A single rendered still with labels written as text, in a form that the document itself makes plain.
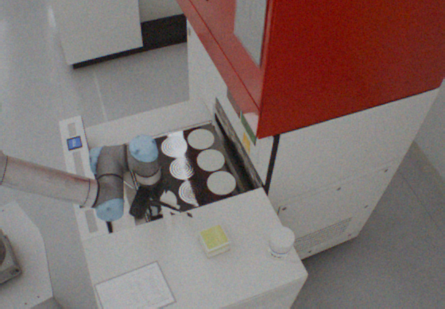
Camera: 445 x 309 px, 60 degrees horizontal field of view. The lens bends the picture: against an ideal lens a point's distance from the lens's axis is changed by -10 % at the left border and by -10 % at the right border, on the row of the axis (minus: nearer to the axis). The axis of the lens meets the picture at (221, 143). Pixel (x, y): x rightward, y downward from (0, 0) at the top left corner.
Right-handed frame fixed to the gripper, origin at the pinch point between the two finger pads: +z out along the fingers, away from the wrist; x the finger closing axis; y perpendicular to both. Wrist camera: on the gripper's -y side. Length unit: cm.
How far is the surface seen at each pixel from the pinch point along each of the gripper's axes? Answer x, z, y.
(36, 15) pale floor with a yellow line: 251, 92, 177
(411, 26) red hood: -58, -63, 52
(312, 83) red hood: -37, -49, 30
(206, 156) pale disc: -5.2, 1.3, 31.0
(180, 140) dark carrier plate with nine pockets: 6.8, 1.3, 33.7
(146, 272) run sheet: -10.3, -5.5, -20.8
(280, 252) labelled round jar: -44.0, -11.6, -0.5
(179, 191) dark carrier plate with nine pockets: -3.5, 1.4, 13.4
